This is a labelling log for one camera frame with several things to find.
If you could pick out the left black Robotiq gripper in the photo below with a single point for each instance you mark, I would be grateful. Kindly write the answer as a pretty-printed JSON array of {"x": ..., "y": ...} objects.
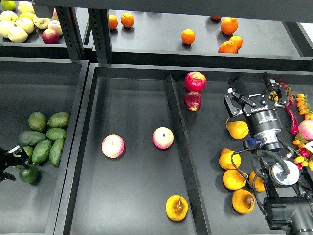
[{"x": 17, "y": 157}]

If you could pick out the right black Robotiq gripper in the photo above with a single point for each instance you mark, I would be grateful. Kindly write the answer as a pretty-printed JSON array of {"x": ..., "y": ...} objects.
[{"x": 259, "y": 110}]

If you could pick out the yellow pear with stem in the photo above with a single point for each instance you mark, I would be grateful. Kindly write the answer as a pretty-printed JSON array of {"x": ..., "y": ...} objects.
[{"x": 176, "y": 208}]

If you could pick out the green avocado lower centre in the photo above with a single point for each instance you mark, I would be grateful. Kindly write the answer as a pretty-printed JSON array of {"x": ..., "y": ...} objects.
[{"x": 41, "y": 151}]

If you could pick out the yellow pear upper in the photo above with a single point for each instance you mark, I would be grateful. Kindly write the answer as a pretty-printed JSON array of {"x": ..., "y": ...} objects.
[{"x": 237, "y": 129}]

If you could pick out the green avocado lower right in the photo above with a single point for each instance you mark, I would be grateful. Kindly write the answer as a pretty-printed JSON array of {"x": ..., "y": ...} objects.
[{"x": 56, "y": 151}]

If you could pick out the green avocado top left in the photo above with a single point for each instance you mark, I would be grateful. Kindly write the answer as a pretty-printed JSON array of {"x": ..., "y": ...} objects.
[{"x": 37, "y": 121}]

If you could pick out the green avocado middle right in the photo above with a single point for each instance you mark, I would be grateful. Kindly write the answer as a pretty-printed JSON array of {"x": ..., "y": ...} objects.
[{"x": 56, "y": 133}]

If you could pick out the yellow pear middle left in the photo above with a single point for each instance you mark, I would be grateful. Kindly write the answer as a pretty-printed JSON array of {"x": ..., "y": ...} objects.
[{"x": 226, "y": 159}]

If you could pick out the yellow pear centre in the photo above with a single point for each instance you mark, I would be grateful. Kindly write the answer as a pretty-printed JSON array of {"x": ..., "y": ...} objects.
[{"x": 233, "y": 180}]

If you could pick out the yellow pear right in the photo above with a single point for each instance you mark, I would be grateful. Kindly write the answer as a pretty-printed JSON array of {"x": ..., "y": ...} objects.
[{"x": 257, "y": 182}]

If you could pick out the yellow pear bottom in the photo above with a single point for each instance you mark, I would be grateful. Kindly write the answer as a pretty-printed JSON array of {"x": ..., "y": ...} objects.
[{"x": 243, "y": 201}]

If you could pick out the yellow cherry tomato vine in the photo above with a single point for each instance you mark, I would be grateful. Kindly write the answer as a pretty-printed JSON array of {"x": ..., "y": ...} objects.
[{"x": 274, "y": 92}]

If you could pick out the red cherry tomato vine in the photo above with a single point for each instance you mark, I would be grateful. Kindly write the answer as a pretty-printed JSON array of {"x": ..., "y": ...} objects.
[{"x": 289, "y": 93}]

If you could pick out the orange front right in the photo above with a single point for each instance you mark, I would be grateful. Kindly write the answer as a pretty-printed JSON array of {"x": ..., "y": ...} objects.
[{"x": 228, "y": 47}]

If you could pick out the orange right small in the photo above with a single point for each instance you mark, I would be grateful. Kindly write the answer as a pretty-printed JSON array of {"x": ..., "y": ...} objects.
[{"x": 237, "y": 40}]

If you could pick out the bright red apple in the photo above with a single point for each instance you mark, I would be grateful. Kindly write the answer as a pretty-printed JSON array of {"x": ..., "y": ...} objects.
[{"x": 195, "y": 81}]

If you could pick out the red chili pepper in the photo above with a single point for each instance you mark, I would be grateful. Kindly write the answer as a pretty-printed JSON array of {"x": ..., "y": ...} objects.
[{"x": 293, "y": 121}]

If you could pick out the orange cherry tomato vine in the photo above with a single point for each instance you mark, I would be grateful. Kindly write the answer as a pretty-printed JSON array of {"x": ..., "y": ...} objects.
[{"x": 304, "y": 106}]

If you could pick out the dark red apple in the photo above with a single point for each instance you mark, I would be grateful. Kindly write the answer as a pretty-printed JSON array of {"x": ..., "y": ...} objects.
[{"x": 193, "y": 100}]

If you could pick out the pink peach right edge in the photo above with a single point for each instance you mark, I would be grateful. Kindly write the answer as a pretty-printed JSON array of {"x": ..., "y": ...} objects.
[{"x": 305, "y": 129}]

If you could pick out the large orange upper right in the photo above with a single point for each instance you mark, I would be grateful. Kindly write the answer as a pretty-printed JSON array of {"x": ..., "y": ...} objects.
[{"x": 229, "y": 25}]

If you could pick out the white label card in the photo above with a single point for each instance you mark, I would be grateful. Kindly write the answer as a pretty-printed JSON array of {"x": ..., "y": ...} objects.
[{"x": 309, "y": 146}]

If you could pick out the orange under shelf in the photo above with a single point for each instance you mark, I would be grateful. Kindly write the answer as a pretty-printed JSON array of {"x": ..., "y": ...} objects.
[{"x": 217, "y": 18}]

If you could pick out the orange centre shelf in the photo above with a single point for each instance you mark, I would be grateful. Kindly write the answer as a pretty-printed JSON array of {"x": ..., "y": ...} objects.
[{"x": 188, "y": 36}]

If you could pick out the mixed cherry tomato cluster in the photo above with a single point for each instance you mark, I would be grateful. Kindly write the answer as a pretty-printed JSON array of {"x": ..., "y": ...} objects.
[{"x": 302, "y": 157}]

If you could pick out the pink apple centre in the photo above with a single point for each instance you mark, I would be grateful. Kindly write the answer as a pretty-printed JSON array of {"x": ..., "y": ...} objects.
[{"x": 163, "y": 138}]

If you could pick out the pink apple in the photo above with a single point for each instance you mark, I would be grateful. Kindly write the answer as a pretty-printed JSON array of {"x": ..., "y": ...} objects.
[
  {"x": 112, "y": 146},
  {"x": 163, "y": 138}
]

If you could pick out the pink apple left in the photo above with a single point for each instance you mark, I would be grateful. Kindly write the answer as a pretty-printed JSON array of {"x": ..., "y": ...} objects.
[{"x": 112, "y": 146}]

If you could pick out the black centre tray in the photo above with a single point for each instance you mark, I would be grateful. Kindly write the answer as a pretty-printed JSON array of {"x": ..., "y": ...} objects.
[{"x": 127, "y": 195}]

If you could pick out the black upper shelf tray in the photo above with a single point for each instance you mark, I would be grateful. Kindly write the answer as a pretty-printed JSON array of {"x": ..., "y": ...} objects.
[{"x": 155, "y": 39}]

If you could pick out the black tray divider left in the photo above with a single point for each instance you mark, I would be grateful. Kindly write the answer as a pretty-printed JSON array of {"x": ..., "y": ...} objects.
[{"x": 194, "y": 191}]

